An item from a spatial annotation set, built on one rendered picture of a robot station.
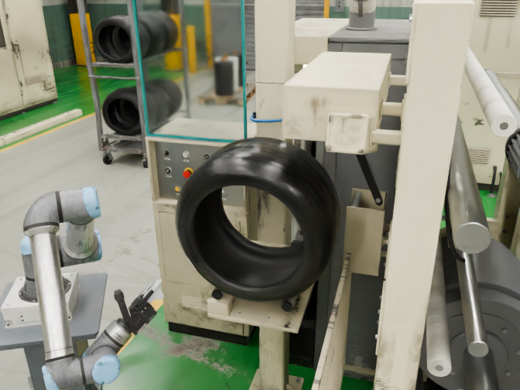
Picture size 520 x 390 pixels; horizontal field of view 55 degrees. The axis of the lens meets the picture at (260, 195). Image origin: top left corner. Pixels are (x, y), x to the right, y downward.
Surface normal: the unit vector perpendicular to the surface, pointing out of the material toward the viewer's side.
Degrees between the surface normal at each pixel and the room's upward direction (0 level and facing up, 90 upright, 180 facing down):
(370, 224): 90
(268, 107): 90
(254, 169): 43
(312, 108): 90
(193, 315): 90
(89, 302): 0
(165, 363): 0
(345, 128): 72
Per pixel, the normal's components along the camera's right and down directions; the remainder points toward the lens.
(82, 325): -0.01, -0.91
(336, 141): -0.27, 0.09
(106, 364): 0.48, 0.08
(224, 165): -0.40, -0.40
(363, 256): -0.28, 0.40
